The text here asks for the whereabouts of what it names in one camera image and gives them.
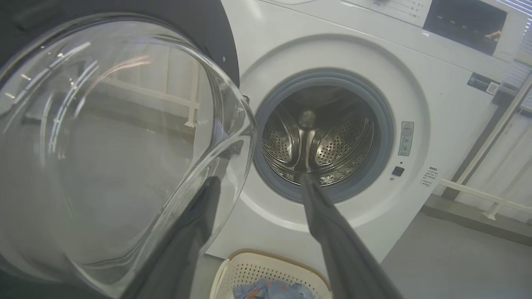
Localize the white front-load washing machine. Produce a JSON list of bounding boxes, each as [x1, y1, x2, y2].
[[206, 0, 528, 279]]

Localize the blue small-print cartoon garment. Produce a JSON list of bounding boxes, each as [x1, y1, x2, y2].
[[233, 279, 315, 299]]

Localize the dark washing machine display panel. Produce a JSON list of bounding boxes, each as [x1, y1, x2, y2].
[[423, 0, 508, 56]]

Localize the white text sticker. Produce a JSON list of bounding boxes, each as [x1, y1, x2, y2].
[[420, 166, 439, 187]]

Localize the white window blinds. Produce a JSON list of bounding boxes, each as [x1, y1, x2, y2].
[[495, 0, 532, 94]]

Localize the glass washing machine door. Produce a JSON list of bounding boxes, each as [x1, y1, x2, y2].
[[0, 0, 258, 299]]

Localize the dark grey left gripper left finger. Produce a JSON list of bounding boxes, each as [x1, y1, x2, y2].
[[121, 176, 222, 299]]

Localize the grey warning sticker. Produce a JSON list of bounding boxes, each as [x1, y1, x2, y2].
[[398, 121, 414, 157]]

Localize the cream perforated laundry basket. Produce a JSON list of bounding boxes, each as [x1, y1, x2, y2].
[[209, 248, 333, 299]]

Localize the black QR code sticker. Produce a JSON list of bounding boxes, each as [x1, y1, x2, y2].
[[467, 73, 500, 96]]

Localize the white railing frame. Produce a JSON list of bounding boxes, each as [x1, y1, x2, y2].
[[441, 73, 532, 221]]

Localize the stainless steel washing machine drum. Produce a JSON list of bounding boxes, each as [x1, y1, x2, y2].
[[262, 86, 374, 186]]

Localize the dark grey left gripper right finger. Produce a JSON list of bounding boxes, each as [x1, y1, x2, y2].
[[299, 172, 404, 299]]

